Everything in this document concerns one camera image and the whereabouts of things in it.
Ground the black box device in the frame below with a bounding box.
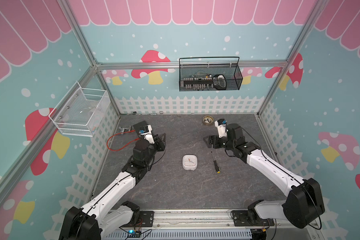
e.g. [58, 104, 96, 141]
[133, 121, 149, 139]

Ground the metal clamp bracket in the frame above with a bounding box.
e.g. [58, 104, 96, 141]
[119, 126, 135, 135]

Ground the white square alarm clock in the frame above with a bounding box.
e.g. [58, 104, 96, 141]
[182, 155, 198, 171]

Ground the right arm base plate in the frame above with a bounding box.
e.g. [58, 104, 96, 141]
[231, 210, 275, 229]

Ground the black yellow screwdriver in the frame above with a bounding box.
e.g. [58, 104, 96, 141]
[211, 152, 221, 174]

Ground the brown tape roll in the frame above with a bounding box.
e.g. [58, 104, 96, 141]
[202, 116, 215, 126]

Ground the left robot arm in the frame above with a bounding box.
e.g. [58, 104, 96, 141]
[59, 134, 166, 240]

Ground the red cable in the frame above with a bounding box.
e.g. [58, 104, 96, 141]
[106, 130, 140, 152]

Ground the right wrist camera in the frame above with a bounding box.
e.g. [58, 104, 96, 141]
[215, 119, 227, 138]

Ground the white wire mesh basket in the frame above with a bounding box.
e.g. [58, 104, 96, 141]
[49, 82, 111, 137]

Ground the small green circuit board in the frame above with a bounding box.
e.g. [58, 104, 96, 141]
[127, 230, 142, 238]

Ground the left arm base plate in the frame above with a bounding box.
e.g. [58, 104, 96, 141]
[121, 211, 155, 229]

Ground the black wire mesh basket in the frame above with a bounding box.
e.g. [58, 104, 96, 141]
[179, 57, 243, 92]

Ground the black socket bit set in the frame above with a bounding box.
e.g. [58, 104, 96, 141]
[180, 76, 220, 91]

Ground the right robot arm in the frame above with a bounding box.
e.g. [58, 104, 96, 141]
[203, 119, 325, 229]

